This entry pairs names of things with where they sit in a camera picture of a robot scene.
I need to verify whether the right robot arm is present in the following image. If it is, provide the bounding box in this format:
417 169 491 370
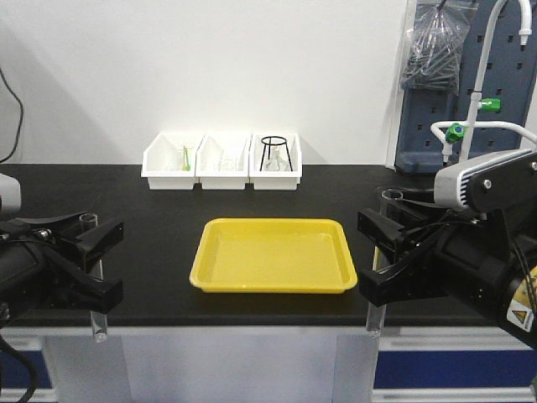
357 207 536 348

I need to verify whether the clear glassware in middle bin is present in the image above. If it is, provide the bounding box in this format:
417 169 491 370
211 153 242 172

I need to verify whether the short clear glass tube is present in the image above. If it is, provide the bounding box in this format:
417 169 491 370
79 212 108 343

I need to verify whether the clear bag of pegs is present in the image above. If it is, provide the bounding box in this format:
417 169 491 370
399 1 478 94

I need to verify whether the green plastic dropper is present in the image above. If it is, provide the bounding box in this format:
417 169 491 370
181 145 191 171

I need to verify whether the blue-white bench cabinet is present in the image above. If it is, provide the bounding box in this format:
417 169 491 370
0 325 537 403

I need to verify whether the right white storage bin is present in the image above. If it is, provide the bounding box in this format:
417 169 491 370
248 132 303 191

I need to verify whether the clear glass flask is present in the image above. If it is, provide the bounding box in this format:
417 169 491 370
263 146 287 171

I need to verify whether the left white storage bin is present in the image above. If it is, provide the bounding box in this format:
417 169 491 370
141 131 204 191

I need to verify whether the black wire tripod stand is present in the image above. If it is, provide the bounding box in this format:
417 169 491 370
259 135 293 171

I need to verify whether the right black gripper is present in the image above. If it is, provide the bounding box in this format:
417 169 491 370
357 208 520 306

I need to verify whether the white storage bin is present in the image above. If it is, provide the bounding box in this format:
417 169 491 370
248 132 303 191
196 131 251 191
141 131 204 191

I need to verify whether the yellow plastic tray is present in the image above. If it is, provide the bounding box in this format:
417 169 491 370
190 218 358 294

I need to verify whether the blue-grey pegboard drying rack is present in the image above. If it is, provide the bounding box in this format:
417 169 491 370
394 1 536 174

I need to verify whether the black cable on wall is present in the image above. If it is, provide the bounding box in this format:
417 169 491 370
0 66 25 165

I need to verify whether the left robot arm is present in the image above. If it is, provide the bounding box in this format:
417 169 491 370
1 212 130 402

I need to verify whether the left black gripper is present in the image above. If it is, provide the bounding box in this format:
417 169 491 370
1 212 124 313

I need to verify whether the middle white storage bin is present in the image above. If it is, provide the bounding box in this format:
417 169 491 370
196 131 251 191

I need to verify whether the tall clear glass tube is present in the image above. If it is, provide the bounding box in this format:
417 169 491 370
366 188 403 338

